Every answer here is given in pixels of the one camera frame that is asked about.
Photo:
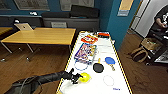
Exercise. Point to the white activity table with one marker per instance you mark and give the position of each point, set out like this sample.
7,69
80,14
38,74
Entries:
95,87

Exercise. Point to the small white object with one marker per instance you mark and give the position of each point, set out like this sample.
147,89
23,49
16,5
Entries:
33,14

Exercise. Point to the yellow bowl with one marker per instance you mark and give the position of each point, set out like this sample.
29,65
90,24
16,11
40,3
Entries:
86,77

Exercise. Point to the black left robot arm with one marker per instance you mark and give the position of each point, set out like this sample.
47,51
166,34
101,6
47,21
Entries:
36,81

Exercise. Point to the silver laptop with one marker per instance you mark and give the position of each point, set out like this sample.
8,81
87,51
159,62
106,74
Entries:
24,27

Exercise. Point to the brown black backpack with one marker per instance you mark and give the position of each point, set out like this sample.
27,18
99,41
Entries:
138,55

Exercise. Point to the small yellow wall poster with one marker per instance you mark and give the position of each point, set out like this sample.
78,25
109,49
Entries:
125,7

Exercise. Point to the colourful board game box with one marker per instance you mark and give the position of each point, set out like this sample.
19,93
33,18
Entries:
85,53

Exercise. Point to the black ping pong paddle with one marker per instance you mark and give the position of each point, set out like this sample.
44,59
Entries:
98,68

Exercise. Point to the yellow game table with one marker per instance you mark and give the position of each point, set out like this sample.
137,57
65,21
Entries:
43,36

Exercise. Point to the small red box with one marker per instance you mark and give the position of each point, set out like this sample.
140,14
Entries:
103,35

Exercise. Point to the cardboard box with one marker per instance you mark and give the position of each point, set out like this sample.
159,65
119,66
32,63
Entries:
150,44

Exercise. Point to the red orange flat pack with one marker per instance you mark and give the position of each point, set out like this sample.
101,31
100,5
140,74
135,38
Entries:
89,39

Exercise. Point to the interior glass window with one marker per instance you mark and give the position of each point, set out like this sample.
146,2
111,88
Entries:
5,4
31,4
76,4

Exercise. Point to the long dark grey sofa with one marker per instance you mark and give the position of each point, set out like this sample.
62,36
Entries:
76,20

